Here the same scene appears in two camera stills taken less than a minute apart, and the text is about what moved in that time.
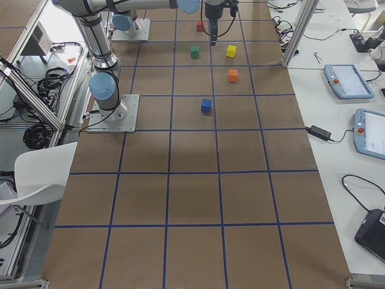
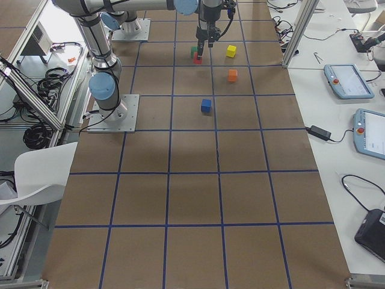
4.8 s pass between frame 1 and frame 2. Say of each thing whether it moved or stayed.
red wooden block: moved
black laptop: stayed
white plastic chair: stayed
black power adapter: stayed
